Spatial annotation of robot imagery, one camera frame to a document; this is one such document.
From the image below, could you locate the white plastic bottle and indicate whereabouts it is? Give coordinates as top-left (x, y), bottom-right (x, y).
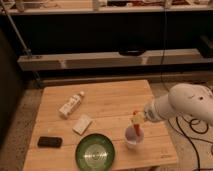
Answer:
top-left (59, 91), bottom-right (85, 118)

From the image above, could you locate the white rectangular box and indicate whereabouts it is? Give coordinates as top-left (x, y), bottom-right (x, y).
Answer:
top-left (73, 115), bottom-right (92, 135)

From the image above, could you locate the metal diagonal pole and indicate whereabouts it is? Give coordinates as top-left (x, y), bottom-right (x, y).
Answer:
top-left (0, 0), bottom-right (42, 88)

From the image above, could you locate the black floor cable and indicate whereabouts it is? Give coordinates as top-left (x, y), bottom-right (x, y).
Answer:
top-left (166, 114), bottom-right (213, 171)

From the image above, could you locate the green plate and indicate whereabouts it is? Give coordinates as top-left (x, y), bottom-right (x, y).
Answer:
top-left (75, 133), bottom-right (115, 171)

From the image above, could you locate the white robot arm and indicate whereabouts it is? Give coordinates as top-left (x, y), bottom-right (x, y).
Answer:
top-left (131, 83), bottom-right (213, 126)

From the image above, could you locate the red pepper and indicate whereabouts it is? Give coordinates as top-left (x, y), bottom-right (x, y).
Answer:
top-left (132, 110), bottom-right (142, 138)

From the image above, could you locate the wooden shelf unit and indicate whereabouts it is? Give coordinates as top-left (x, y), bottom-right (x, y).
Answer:
top-left (0, 0), bottom-right (213, 84)

